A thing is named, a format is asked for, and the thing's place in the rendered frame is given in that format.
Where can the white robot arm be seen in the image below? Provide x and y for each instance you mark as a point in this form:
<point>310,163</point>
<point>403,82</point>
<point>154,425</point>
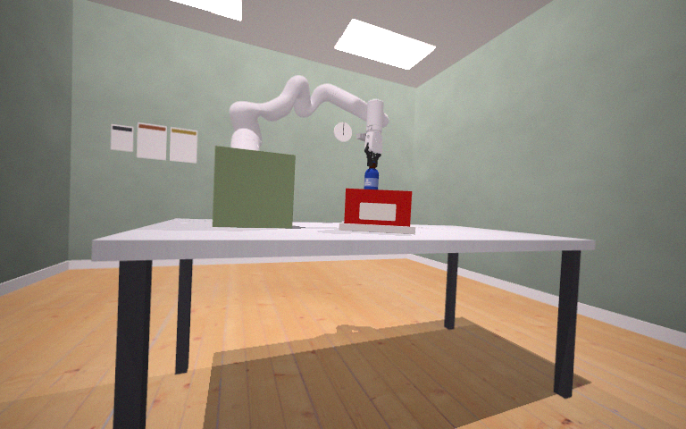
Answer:
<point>244,115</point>

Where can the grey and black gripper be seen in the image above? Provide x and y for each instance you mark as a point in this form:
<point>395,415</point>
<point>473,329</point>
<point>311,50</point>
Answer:
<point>374,143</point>

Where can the blue bottle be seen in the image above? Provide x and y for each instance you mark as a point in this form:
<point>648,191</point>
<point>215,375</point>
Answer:
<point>371,177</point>

